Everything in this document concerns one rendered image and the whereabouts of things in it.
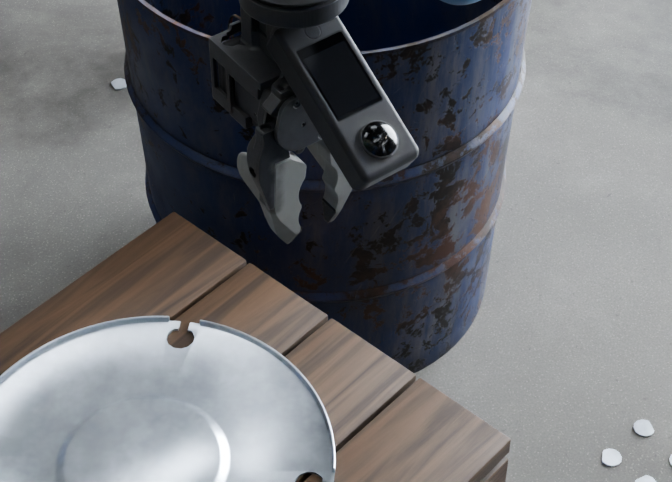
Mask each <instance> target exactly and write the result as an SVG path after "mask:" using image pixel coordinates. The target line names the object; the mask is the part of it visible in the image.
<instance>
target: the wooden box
mask: <svg viewBox="0 0 672 482"><path fill-rule="evenodd" d="M141 316H169V318H170V321H181V322H180V327H179V330H178V331H177V330H175V331H173V332H171V333H170V334H169V335H168V338H167V342H168V344H169V345H170V346H172V347H173V348H180V349H182V348H185V347H188V346H189V345H191V344H192V343H193V341H194V335H193V333H192V332H188V328H189V324H190V322H192V323H198V324H200V320H205V321H210V322H214V323H218V324H221V325H225V326H228V327H231V328H234V329H236V330H239V331H241V332H244V333H246V334H248V335H250V336H252V337H254V338H256V339H258V340H260V341H262V342H264V343H265V344H267V345H269V346H270V347H272V348H273V349H275V350H276V351H277V352H279V353H280V354H281V355H283V356H284V357H285V358H286V359H288V360H289V361H290V362H291V363H292V364H293V365H294V366H295V367H296V368H297V369H298V370H299V371H300V372H301V373H302V374H303V375H304V376H305V378H306V379H307V380H308V381H309V383H310V384H311V386H312V387H313V388H314V390H315V391H316V393H317V395H318V396H319V398H320V400H321V402H322V404H323V406H324V408H325V411H326V413H327V415H328V418H329V421H330V425H331V428H332V433H333V437H334V444H335V475H334V482H505V481H506V474H507V467H508V458H507V457H505V456H506V455H507V454H508V453H509V450H510V442H511V439H510V438H509V437H507V436H506V435H504V434H503V433H502V432H500V431H499V430H497V429H496V428H494V427H493V426H491V425H490V424H488V423H487V422H485V421H484V420H482V419H481V418H479V417H478V416H476V415H475V414H473V413H472V412H470V411H469V410H467V409H466V408H464V407H463V406H462V405H460V404H459V403H457V402H456V401H454V400H453V399H451V398H450V397H448V396H447V395H445V394H444V393H442V392H441V391H439V390H438V389H436V388H435V387H433V386H432V385H430V384H429V383H427V382H426V381H424V380H423V379H421V378H419V379H418V380H416V375H415V374H414V373H413V372H411V371H410V370H408V369H407V368H405V367H404V366H402V365H401V364H399V363H398V362H396V361H395V360H393V359H392V358H390V357H389V356H387V355H386V354H384V353H383V352H381V351H380V350H379V349H377V348H376V347H374V346H373V345H371V344H370V343H368V342H367V341H365V340H364V339H362V338H361V337H359V336H358V335H356V334H355V333H353V332H352V331H350V330H349V329H347V328H346V327H344V326H343V325H341V324H340V323H339V322H337V321H336V320H334V319H332V318H331V319H330V320H328V316H327V314H325V313H324V312H322V311H321V310H319V309H318V308H316V307H315V306H313V305H312V304H310V303H309V302H307V301H306V300H304V299H303V298H301V297H300V296H299V295H297V294H296V293H294V292H293V291H291V290H290V289H288V288H287V287H285V286H284V285H282V284H281V283H279V282H278V281H276V280H275V279H273V278H272V277H270V276H269V275H267V274H266V273H264V272H263V271H261V270H260V269H259V268H257V267H256V266H254V265H253V264H251V263H249V264H247V263H246V260H245V259H244V258H242V257H241V256H239V255H238V254H236V253H235V252H233V251H232V250H230V249H229V248H227V247H226V246H224V245H223V244H221V243H220V242H218V241H217V240H216V239H214V238H213V237H211V236H210V235H208V234H207V233H205V232H204V231H202V230H201V229H199V228H198V227H196V226H195V225H193V224H192V223H190V222H189V221H187V220H186V219H184V218H183V217H181V216H180V215H178V214H177V213H176V212H172V213H171V214H169V215H168V216H166V217H165V218H163V219H162V220H161V221H159V222H158V223H156V224H155V225H154V226H152V227H151V228H149V229H148V230H146V231H145V232H144V233H142V234H141V235H139V236H138V237H136V238H135V239H134V240H132V241H131V242H129V243H128V244H127V245H125V246H124V247H122V248H121V249H119V250H118V251H117V252H115V253H114V254H112V255H111V256H109V257H108V258H107V259H105V260H104V261H102V262H101V263H100V264H98V265H97V266H95V267H94V268H92V269H91V270H90V271H88V272H87V273H85V274H84V275H82V276H81V277H80V278H78V279H77V280H75V281H74V282H73V283H71V284H70V285H68V286H67V287H65V288H64V289H63V290H61V291H60V292H58V293H57V294H56V295H54V296H53V297H51V298H50V299H48V300H47V301H46V302H44V303H43V304H41V305H40V306H38V307H37V308H36V309H34V310H33V311H31V312H30V313H29V314H27V315H26V316H24V317H23V318H21V319H20V320H19V321H17V322H16V323H14V324H13V325H11V326H10V327H9V328H7V329H6V330H4V331H3V332H2V333H0V376H1V375H2V374H3V373H4V372H5V371H6V370H7V369H9V368H10V367H11V366H12V365H14V364H15V363H16V362H18V361H19V360H20V359H22V358H23V357H25V356H26V355H28V354H29V353H31V352H32V351H34V350H36V349H37V348H39V347H41V346H43V345H45V344H46V343H48V342H50V341H52V340H54V339H56V338H59V337H61V336H63V335H66V334H68V333H71V332H73V331H76V330H79V329H82V328H85V327H88V326H91V325H95V324H98V323H103V322H107V321H112V320H117V319H123V318H131V317H141Z"/></svg>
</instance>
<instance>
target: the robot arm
mask: <svg viewBox="0 0 672 482"><path fill-rule="evenodd" d="M441 1H443V2H445V3H448V4H452V5H468V4H472V3H476V2H478V1H480V0H441ZM348 2H349V0H239V3H240V13H241V17H239V16H238V15H236V14H234V15H232V16H231V17H230V19H229V22H228V27H227V30H225V31H223V32H221V33H218V34H216V35H214V36H211V37H209V51H210V66H211V81H212V96H213V98H214V99H215V100H216V101H217V102H218V103H219V104H220V105H221V106H222V107H224V108H225V109H226V110H227V111H228V112H229V113H230V115H231V116H232V117H233V118H234V119H235V120H236V121H237V122H238V123H239V124H240V125H241V126H243V127H244V128H245V129H248V128H250V127H252V126H255V127H256V128H255V132H256V133H255V134H254V136H253V137H252V139H251V140H250V142H249V144H248V147H247V152H241V153H239V155H238V157H237V168H238V171H239V174H240V176H241V177H242V179H243V180H244V182H245V183H246V184H247V186H248V187H249V188H250V190H251V191H252V193H253V194H254V195H255V197H256V198H257V199H258V201H259V203H260V205H261V208H262V210H263V213H264V216H265V218H266V220H267V222H268V224H269V226H270V228H271V229H272V230H273V232H274V233H275V234H276V235H277V236H278V237H279V238H280V239H282V240H283V241H284V242H285V243H286V244H289V243H290V242H292V241H293V240H294V239H295V238H296V237H297V235H298V234H299V233H300V232H301V231H302V227H301V226H300V225H299V221H298V218H299V213H300V210H301V208H302V205H301V204H300V201H299V190H300V187H301V185H302V183H303V181H304V179H305V177H306V167H307V166H306V164H305V163H304V162H303V161H302V160H301V159H300V158H299V157H298V156H296V155H295V154H294V153H293V152H292V151H295V152H296V153H297V154H300V153H302V152H303V151H304V149H305V147H307V148H308V149H309V151H310V152H311V154H312V155H313V156H314V158H315V159H316V161H317V162H318V163H319V165H320V166H321V167H322V169H323V170H324V173H323V175H322V180H323V181H324V183H325V193H324V196H323V199H322V207H323V215H324V220H325V221H326V222H328V223H329V222H332V221H334V220H335V218H336V217H337V216H338V214H339V213H340V211H341V210H342V208H343V206H344V204H345V202H346V200H347V198H348V196H349V194H350V192H351V191H352V189H354V190H356V191H362V190H364V189H366V188H368V187H370V186H372V185H374V184H376V183H377V182H379V181H381V180H383V179H385V178H387V177H389V176H391V175H393V174H395V173H396V172H398V171H400V170H402V169H404V168H406V167H408V166H409V165H410V164H411V163H412V162H413V161H414V160H415V159H416V158H417V156H418V154H419V148H418V146H417V145H416V143H415V141H414V140H413V138H412V136H411V135H410V133H409V131H408V130H407V128H406V127H405V125H404V123H403V122H402V120H401V118H400V117H399V115H398V113H397V112H396V110H395V108H394V107H393V105H392V104H391V102H390V100H389V99H388V97H387V95H386V94H385V92H384V90H383V89H382V87H381V85H380V84H379V82H378V81H377V79H376V77H375V76H374V74H373V72H372V71H371V69H370V67H369V66H368V64H367V63H366V61H365V59H364V58H363V56H362V54H361V53H360V51H359V49H358V48H357V46H356V44H355V43H354V41H353V40H352V38H351V36H350V35H349V33H348V31H347V30H346V28H345V26H344V25H343V23H342V22H341V20H340V18H339V17H338V15H339V14H340V13H342V11H343V10H344V9H345V8H346V6H347V4H348ZM234 17H235V18H237V19H238V20H237V21H235V22H233V23H232V21H233V18H234ZM238 32H241V35H239V36H236V37H234V36H233V35H234V34H236V33H238ZM231 36H232V39H231ZM228 37H229V40H228ZM225 40H227V41H225ZM223 41H225V42H223ZM222 42H223V43H222ZM217 62H218V74H219V86H218V75H217Z"/></svg>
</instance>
